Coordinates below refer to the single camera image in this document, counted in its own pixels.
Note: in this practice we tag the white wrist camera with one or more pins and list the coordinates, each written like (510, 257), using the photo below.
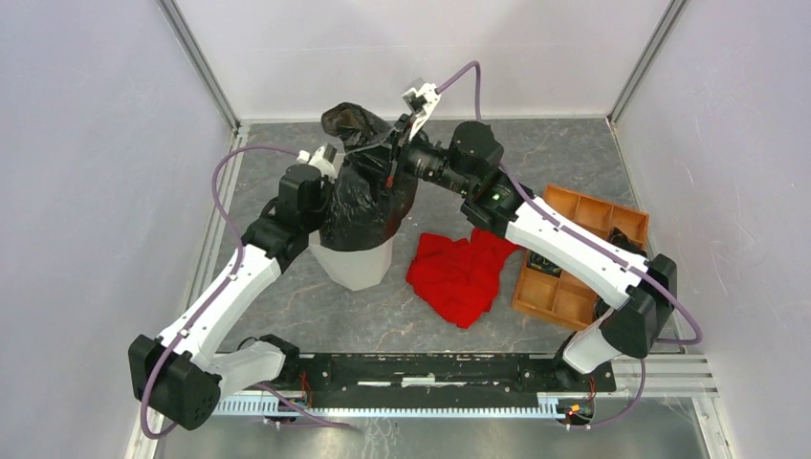
(422, 99)
(326, 159)

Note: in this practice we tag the red cloth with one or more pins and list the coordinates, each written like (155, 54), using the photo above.
(459, 279)

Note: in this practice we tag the black plastic trash bag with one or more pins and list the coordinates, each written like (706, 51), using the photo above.
(363, 213)

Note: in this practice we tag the white octagonal trash bin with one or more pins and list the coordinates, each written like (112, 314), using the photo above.
(353, 270)

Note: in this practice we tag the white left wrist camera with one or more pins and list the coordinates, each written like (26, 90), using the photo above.
(326, 159)

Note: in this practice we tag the white toothed cable strip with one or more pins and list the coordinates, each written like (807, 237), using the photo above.
(267, 405)

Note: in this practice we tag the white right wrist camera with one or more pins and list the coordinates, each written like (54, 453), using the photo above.
(422, 99)

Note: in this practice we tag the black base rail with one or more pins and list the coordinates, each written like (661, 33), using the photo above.
(445, 379)

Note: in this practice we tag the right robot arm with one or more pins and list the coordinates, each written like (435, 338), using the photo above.
(636, 290)

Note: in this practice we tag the dark rolled sock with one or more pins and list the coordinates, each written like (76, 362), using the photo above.
(542, 264)

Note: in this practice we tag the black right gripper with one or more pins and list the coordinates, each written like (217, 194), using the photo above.
(389, 155)

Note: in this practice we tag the orange compartment tray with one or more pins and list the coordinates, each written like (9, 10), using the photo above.
(587, 274)

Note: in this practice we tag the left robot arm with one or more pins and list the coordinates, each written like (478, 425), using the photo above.
(180, 373)

